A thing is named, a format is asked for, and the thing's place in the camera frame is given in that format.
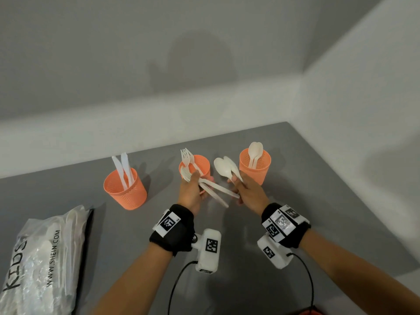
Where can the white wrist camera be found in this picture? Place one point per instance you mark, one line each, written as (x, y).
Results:
(279, 259)
(206, 259)

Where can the black marker wristband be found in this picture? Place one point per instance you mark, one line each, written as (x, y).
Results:
(297, 239)
(177, 241)

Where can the orange mesh cup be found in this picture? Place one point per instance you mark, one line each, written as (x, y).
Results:
(128, 196)
(203, 167)
(259, 173)

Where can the person's left forearm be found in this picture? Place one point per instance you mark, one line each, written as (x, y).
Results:
(131, 285)

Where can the person's right hand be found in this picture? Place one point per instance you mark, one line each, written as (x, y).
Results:
(252, 196)

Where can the person's right forearm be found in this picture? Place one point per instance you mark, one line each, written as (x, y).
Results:
(361, 278)

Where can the clear plastic bag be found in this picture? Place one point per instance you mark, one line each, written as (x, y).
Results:
(42, 232)

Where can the person's left hand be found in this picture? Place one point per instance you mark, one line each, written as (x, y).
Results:
(190, 193)

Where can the red round object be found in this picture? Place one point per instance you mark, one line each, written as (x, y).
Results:
(308, 312)

